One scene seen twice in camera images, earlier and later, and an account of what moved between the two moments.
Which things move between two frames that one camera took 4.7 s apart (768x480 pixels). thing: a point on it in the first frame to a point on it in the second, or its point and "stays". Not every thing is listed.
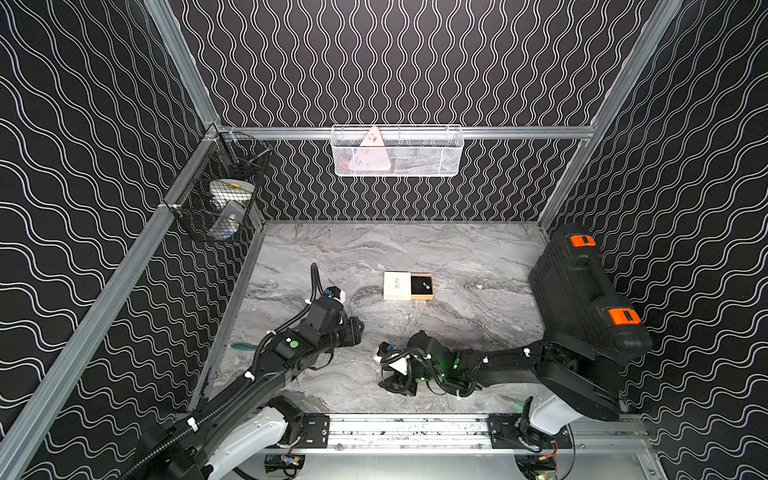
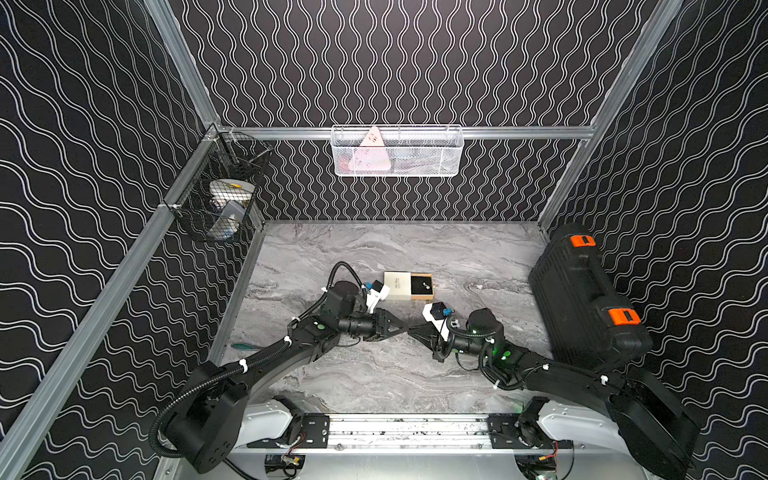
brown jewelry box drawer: [418, 290] stays
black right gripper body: [406, 383] to [455, 343]
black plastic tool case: [575, 294] stays
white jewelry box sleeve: [397, 286] stays
